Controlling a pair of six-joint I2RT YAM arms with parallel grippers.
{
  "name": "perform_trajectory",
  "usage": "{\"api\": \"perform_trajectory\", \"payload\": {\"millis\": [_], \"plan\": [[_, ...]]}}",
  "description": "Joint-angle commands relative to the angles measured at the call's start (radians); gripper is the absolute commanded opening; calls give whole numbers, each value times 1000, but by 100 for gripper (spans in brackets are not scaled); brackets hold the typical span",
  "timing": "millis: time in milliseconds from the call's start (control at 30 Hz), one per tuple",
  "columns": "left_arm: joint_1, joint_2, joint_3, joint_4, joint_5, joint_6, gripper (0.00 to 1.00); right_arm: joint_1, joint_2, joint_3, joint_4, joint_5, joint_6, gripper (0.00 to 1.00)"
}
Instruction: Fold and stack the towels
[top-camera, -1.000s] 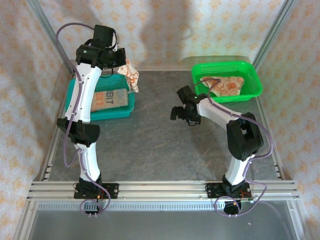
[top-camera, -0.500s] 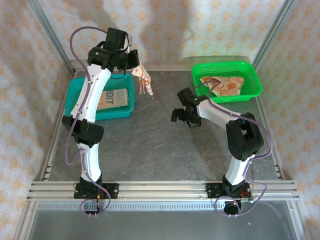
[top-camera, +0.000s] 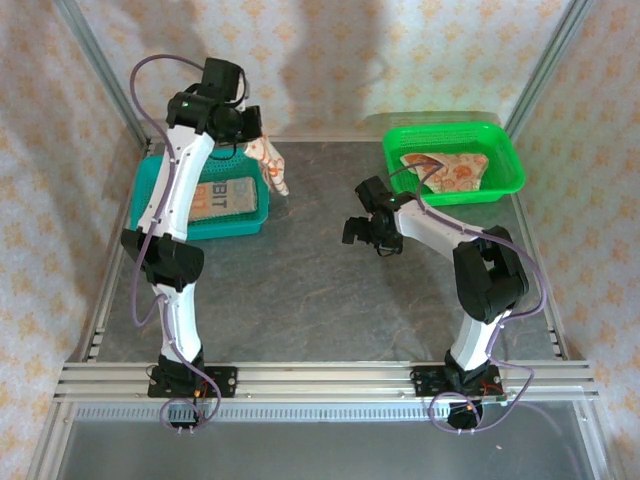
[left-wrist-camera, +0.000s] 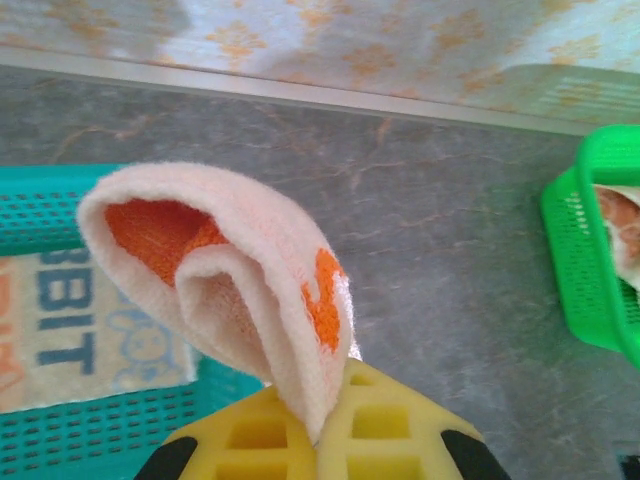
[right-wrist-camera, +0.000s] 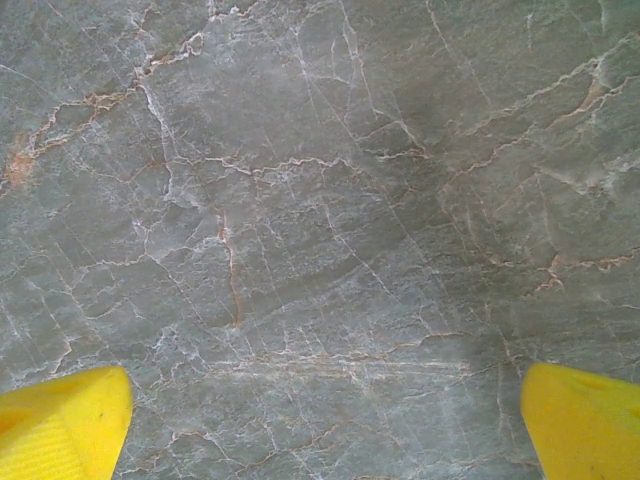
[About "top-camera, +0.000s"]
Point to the orange and cream flower towel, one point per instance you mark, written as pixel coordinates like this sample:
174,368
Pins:
272,165

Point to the teal plastic basket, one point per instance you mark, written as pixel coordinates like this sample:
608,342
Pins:
240,227

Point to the green plastic basket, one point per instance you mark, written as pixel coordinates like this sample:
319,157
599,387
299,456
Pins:
450,135

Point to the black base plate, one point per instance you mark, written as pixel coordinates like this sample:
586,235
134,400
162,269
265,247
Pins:
225,382
425,382

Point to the aluminium frame post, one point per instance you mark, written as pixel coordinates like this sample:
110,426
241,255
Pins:
548,60
101,60

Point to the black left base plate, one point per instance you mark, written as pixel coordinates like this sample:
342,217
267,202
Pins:
225,382

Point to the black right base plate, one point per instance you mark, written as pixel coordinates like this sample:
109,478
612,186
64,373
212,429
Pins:
425,382

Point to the cream towel orange cartoon figures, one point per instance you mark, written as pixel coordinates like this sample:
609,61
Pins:
465,172

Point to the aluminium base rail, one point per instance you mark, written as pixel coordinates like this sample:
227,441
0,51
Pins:
325,380

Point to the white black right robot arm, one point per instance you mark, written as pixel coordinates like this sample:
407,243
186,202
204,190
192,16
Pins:
490,280

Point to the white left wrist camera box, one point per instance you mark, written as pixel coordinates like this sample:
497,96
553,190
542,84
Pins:
243,87

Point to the grey metal panel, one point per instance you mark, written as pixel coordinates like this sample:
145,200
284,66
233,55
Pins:
320,450

